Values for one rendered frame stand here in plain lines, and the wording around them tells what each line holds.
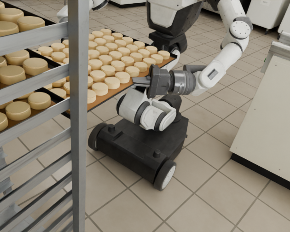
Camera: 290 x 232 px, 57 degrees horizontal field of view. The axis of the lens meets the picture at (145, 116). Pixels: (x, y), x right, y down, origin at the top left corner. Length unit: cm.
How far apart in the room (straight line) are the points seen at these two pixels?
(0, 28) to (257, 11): 513
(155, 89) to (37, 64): 44
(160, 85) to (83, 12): 45
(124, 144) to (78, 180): 90
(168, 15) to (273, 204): 135
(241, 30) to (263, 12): 433
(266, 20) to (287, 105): 376
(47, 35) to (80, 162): 37
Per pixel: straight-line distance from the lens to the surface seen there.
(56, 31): 56
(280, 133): 188
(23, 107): 64
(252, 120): 187
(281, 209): 198
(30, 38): 53
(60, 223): 96
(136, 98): 141
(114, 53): 106
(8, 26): 55
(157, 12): 137
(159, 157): 162
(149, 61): 103
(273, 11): 539
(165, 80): 91
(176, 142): 182
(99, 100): 80
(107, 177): 175
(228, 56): 106
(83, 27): 56
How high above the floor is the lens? 134
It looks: 36 degrees down
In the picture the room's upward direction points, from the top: 10 degrees clockwise
